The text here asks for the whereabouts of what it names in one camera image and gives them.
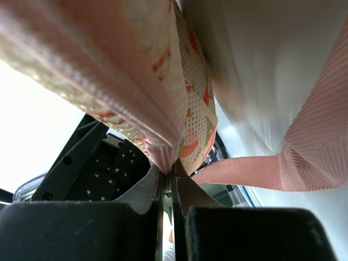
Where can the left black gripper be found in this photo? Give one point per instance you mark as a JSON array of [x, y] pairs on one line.
[[96, 164]]

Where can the pink floral laundry bag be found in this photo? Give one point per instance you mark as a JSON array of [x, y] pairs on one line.
[[155, 71]]

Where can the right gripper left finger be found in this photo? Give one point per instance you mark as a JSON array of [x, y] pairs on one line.
[[129, 228]]

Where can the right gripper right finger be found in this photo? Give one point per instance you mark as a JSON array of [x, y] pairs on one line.
[[203, 229]]

